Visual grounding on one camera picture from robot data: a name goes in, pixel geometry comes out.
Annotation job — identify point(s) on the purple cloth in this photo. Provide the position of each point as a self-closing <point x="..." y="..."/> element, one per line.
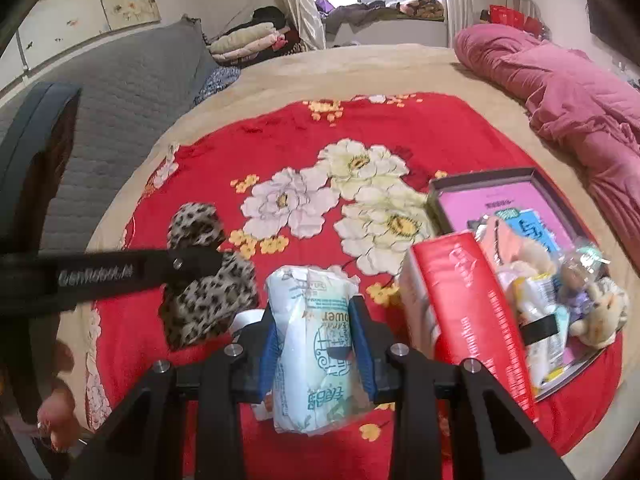
<point x="322" y="2"/>

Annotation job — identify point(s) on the folded cream blanket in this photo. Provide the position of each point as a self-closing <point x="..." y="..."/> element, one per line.
<point x="240" y="40"/>

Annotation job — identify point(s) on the white curtain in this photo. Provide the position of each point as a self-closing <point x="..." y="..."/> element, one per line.
<point x="457" y="0"/>

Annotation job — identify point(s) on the pile of clothes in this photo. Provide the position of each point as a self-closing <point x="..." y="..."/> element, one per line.
<point x="360" y="12"/>

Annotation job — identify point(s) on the teddy bear with purple dress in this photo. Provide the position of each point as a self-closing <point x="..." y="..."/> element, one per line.
<point x="600" y="305"/>

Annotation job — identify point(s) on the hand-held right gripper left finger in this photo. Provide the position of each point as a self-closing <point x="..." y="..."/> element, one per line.
<point x="267" y="360"/>

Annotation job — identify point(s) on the white and yellow sachet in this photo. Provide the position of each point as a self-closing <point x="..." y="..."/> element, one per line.
<point x="537" y="292"/>

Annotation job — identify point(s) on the light blue tissue pack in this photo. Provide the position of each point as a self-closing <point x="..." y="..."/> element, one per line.
<point x="315" y="310"/>

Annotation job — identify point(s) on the white bottle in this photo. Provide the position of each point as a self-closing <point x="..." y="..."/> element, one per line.
<point x="247" y="321"/>

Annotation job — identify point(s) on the dark patterned pillow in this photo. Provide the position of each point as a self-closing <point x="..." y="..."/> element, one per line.
<point x="220" y="80"/>

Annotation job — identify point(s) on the black cloth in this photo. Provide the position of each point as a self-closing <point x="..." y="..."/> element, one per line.
<point x="270" y="16"/>

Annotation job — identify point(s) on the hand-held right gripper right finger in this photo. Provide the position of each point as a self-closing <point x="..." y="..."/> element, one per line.
<point x="362" y="355"/>

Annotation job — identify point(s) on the black television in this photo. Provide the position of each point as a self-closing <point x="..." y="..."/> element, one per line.
<point x="612" y="20"/>

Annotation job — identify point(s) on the grey box tray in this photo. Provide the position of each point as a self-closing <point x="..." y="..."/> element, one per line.
<point x="480" y="176"/>

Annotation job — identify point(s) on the person's left hand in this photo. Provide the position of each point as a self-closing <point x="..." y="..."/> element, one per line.
<point x="57" y="405"/>

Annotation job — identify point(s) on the beige bed sheet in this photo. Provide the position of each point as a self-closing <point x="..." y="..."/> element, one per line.
<point x="350" y="67"/>

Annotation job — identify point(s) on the red tissue pack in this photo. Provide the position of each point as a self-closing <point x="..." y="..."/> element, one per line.
<point x="465" y="300"/>

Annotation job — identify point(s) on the pink quilt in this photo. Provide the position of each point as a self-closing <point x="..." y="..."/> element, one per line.
<point x="575" y="95"/>

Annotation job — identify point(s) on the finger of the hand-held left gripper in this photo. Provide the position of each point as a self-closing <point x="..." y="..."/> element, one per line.
<point x="192" y="262"/>

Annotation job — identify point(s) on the leopard print scrunchie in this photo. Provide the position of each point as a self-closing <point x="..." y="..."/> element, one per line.
<point x="210" y="300"/>

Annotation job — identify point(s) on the pink book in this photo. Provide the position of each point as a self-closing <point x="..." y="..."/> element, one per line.
<point x="500" y="200"/>

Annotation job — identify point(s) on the red floral blanket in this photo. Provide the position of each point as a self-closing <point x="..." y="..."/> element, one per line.
<point x="425" y="130"/>

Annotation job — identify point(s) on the cream curtain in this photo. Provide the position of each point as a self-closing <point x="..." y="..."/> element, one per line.
<point x="295" y="0"/>

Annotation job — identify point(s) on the pink packet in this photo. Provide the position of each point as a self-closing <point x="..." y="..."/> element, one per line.
<point x="500" y="240"/>

